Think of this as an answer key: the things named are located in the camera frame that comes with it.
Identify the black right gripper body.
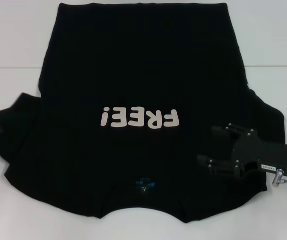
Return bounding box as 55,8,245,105
230,129,287,174

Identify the black t-shirt with FREE print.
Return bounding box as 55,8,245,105
0,1,286,221

